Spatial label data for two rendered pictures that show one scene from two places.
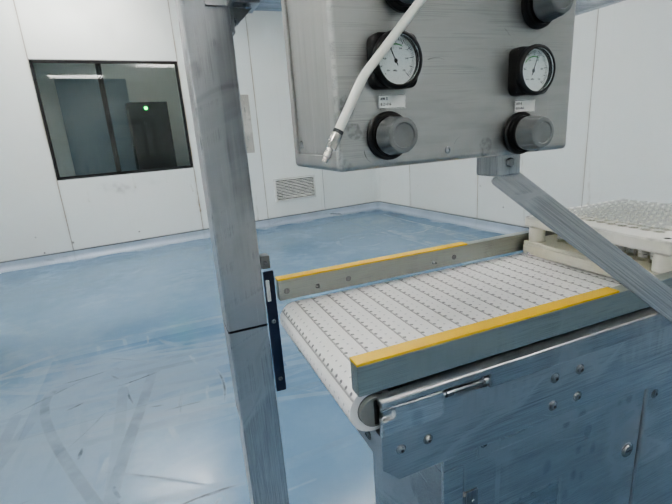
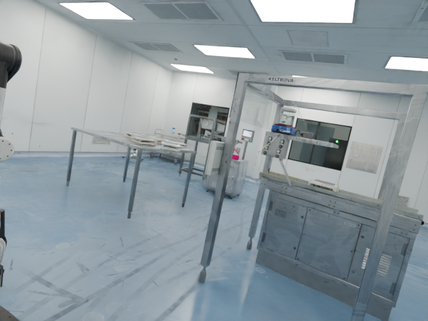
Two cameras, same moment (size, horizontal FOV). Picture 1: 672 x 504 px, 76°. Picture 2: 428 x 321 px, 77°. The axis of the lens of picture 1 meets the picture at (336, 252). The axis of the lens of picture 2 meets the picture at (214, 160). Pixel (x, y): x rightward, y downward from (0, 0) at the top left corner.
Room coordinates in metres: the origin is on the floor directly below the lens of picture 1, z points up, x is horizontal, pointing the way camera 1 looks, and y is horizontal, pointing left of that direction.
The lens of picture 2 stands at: (-1.65, -1.79, 1.23)
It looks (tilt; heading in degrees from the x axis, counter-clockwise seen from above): 6 degrees down; 52
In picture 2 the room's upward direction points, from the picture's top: 11 degrees clockwise
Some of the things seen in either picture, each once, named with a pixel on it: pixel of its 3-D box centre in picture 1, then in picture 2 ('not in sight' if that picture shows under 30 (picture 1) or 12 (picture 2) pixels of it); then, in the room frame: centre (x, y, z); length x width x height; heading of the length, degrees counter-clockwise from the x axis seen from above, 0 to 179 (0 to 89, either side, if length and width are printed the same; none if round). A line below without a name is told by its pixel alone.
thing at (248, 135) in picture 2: not in sight; (245, 144); (2.17, 2.15, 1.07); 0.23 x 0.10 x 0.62; 118
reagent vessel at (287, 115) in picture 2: not in sight; (287, 116); (0.49, -0.07, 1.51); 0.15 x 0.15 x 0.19
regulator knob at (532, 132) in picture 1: (531, 126); not in sight; (0.35, -0.16, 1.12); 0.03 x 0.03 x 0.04; 21
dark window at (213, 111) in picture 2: not in sight; (207, 122); (3.28, 5.20, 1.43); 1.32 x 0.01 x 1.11; 118
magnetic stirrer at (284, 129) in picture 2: not in sight; (283, 130); (0.48, -0.08, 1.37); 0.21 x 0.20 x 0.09; 21
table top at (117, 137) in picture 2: not in sight; (135, 140); (-0.17, 2.04, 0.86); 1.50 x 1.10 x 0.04; 109
